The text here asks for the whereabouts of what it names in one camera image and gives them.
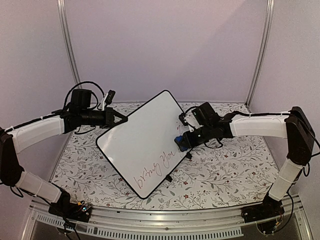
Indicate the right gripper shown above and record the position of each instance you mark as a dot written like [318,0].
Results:
[191,143]

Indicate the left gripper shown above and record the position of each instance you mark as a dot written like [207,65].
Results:
[109,121]

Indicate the blue whiteboard eraser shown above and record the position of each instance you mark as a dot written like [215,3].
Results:
[180,143]

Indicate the white whiteboard black frame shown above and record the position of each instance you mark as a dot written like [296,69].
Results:
[142,150]

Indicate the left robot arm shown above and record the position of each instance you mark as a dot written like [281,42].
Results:
[76,112]

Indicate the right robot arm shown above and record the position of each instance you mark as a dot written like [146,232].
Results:
[291,125]

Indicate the floral patterned table mat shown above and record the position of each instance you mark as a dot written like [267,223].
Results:
[238,173]

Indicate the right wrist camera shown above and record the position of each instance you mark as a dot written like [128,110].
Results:
[188,120]

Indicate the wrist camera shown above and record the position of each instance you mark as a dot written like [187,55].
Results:
[107,99]
[188,120]

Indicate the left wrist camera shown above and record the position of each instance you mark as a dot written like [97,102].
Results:
[107,99]

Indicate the front aluminium rail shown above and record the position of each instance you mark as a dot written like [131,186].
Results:
[107,223]

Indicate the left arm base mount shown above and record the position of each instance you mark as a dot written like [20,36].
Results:
[79,211]

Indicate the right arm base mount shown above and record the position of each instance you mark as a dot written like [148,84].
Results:
[268,215]

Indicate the left aluminium corner post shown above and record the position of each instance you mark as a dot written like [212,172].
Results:
[61,7]

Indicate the aluminium corner post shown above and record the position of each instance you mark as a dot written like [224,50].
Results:
[270,4]
[61,7]

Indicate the right aluminium corner post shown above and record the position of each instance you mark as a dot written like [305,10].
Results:
[270,4]

